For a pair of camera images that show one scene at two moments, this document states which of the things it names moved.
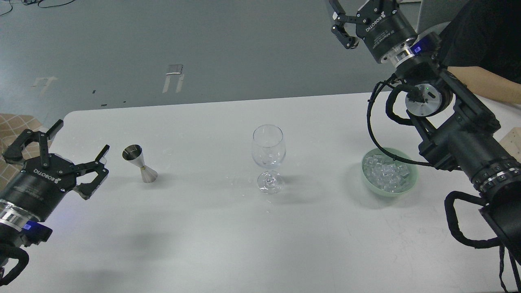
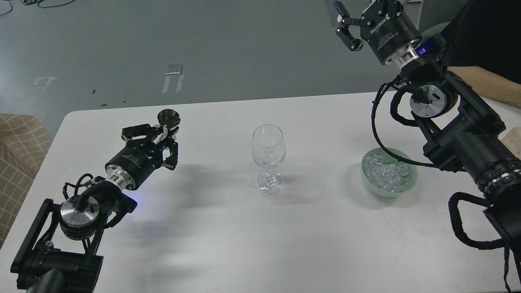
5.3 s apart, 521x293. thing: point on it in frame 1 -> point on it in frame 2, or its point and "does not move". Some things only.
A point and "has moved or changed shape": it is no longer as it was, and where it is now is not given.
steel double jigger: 133,154 has moved or changed shape
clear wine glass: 268,150 does not move
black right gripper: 383,25 does not move
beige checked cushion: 11,125 does not move
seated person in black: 481,47 does not move
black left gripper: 38,189 -> 132,165
